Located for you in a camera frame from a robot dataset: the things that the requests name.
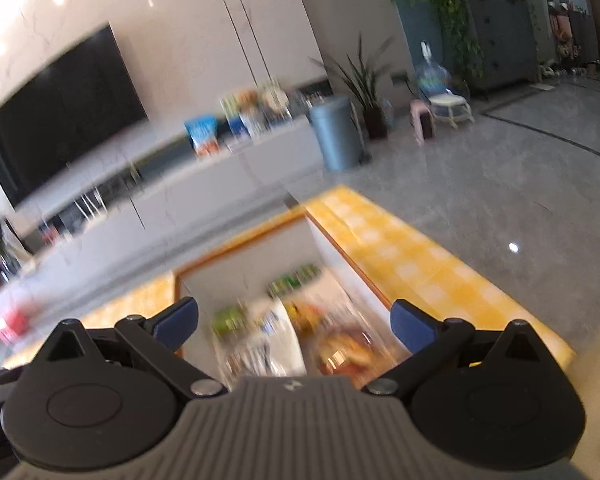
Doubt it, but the pink box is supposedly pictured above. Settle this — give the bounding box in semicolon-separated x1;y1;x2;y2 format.
0;305;28;346

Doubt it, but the teddy bear in white pot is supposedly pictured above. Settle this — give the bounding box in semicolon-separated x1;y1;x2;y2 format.
237;87;263;133

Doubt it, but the long-leaf plant in black pot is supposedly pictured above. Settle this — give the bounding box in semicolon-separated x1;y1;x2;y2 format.
310;35;396;141

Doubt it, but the white stool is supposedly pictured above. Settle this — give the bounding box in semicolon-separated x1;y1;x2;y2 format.
427;92;476;131

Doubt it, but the yellow waffle packet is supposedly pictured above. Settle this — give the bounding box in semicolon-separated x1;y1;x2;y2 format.
312;325;388;376

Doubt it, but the orange cardboard box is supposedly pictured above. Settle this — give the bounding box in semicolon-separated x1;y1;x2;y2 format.
172;207;416;376

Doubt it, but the white marble television console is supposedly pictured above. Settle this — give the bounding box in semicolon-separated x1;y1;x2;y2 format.
0;87;331;361

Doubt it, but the blue water bottle with pump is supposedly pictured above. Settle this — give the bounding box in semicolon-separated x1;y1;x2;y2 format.
412;42;453;96

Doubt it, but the yellow checked tablecloth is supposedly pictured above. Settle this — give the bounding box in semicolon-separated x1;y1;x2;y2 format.
0;185;578;376

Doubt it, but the pink heater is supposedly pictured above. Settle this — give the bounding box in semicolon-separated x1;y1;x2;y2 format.
410;99;438;147

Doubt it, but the green raisin packet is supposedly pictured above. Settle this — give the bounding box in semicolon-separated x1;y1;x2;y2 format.
211;304;250;338

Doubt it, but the round paper fan ornament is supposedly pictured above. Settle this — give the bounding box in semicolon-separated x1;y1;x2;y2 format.
260;82;293;121

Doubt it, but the blue snack bag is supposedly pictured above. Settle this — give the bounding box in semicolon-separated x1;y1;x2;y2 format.
184;115;221;158

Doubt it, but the wall-mounted black television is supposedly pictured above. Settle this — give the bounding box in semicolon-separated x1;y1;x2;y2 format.
0;22;148;208

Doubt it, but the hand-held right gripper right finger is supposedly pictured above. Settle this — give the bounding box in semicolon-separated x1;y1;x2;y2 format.
362;299;556;395

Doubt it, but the grey drawer cabinet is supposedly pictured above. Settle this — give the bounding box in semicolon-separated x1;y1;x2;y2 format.
465;0;541;96

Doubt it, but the white and blue biscuit packet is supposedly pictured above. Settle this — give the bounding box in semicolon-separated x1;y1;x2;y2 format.
220;296;308;380

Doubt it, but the white router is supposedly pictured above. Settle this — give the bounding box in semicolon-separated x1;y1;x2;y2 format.
72;187;106;221

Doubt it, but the illustrated green picture book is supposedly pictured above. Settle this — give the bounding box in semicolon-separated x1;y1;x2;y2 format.
219;94;268;153

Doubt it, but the trailing pothos plant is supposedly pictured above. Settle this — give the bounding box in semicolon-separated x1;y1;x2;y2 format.
410;0;486;81

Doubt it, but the grey metal trash can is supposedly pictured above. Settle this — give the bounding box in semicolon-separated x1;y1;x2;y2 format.
307;95;366;172

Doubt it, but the green sausage stick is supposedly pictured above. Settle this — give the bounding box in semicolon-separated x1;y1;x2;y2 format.
267;264;323;297

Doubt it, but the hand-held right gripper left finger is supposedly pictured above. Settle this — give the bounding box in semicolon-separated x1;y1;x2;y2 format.
32;296;228;398

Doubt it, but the row of shoes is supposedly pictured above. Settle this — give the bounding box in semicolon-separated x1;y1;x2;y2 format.
537;60;600;81

